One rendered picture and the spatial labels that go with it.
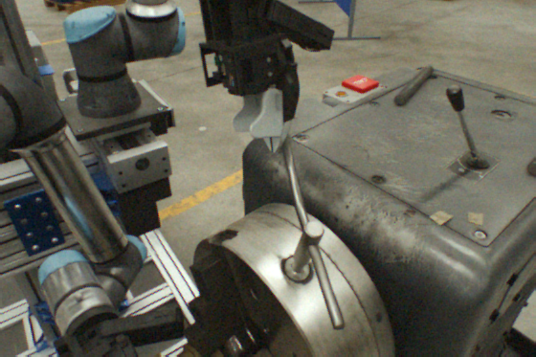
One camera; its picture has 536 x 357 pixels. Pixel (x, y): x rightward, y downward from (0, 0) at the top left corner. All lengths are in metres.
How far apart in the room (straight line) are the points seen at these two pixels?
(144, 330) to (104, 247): 0.23
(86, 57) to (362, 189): 0.69
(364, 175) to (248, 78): 0.28
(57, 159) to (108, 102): 0.33
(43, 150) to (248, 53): 0.41
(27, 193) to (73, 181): 0.36
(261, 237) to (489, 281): 0.28
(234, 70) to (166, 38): 0.60
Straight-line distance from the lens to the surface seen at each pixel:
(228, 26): 0.46
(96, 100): 1.05
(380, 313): 0.57
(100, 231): 0.81
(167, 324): 0.64
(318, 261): 0.45
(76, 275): 0.72
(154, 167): 1.00
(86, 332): 0.68
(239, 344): 0.67
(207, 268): 0.56
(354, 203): 0.60
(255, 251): 0.53
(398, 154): 0.70
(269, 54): 0.45
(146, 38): 1.01
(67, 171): 0.75
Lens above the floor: 1.62
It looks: 34 degrees down
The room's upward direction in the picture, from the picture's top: straight up
